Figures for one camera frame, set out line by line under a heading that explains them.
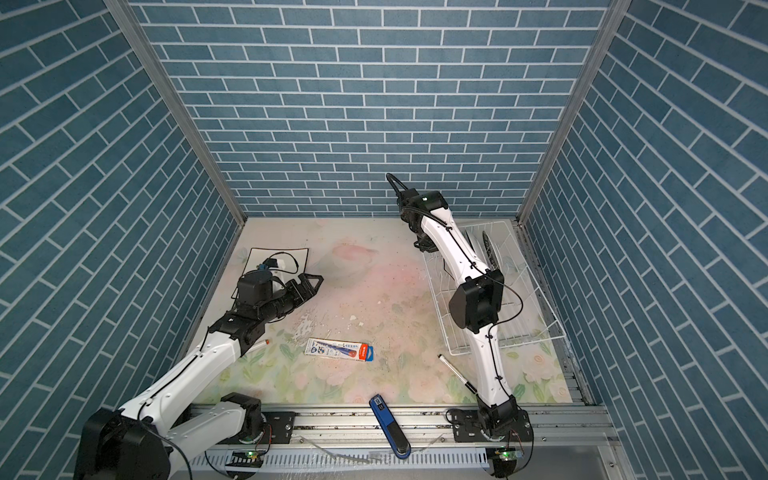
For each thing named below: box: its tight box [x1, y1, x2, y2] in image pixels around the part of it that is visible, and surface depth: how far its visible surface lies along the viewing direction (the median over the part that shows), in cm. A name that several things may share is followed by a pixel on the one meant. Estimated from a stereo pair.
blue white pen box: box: [304, 338, 374, 362], surface depth 88 cm
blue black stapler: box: [369, 394, 412, 459], surface depth 74 cm
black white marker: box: [437, 354, 478, 394], surface depth 84 cm
